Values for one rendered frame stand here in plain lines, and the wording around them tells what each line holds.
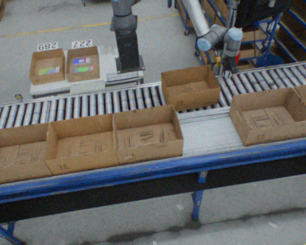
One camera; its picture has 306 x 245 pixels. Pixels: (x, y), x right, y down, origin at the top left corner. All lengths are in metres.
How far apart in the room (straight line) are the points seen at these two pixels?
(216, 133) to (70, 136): 0.96
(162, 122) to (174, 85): 0.56
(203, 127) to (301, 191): 1.28
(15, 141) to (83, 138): 0.43
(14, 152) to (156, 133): 0.92
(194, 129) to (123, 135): 0.47
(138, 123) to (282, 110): 0.99
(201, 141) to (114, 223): 1.13
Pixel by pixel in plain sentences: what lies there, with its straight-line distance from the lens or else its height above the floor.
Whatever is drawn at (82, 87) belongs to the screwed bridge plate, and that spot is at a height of 0.75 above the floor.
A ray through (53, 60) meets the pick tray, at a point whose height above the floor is 0.76.
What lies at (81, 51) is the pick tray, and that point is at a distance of 2.75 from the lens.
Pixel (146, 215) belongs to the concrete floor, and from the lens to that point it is 2.43.
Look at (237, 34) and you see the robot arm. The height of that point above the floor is 1.31.
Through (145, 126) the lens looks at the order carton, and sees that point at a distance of 1.80.
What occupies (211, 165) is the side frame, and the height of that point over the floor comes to 0.79.
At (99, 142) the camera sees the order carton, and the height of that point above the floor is 0.89.
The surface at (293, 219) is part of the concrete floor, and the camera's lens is 2.63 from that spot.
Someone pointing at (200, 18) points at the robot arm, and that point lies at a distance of 1.82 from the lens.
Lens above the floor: 2.24
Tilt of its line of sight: 48 degrees down
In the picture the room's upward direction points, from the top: 5 degrees counter-clockwise
